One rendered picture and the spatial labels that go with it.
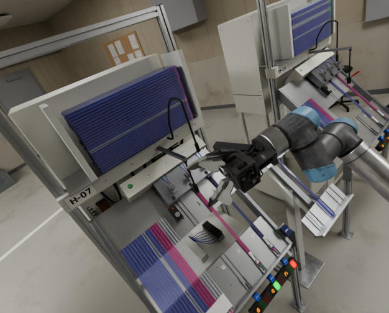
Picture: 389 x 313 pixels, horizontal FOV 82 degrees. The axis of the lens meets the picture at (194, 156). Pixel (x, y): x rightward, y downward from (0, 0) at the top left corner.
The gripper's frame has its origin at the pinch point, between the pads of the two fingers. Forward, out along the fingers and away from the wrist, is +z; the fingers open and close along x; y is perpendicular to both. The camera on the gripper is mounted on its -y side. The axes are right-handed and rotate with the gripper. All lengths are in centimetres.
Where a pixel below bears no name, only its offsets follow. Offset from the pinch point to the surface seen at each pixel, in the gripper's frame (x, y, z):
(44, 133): -14, -64, 37
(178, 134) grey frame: 19, -58, -11
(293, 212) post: 92, -27, -46
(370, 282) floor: 155, 11, -67
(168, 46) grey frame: -17, -70, -29
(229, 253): 64, -16, 1
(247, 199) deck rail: 60, -32, -23
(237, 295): 71, -2, 9
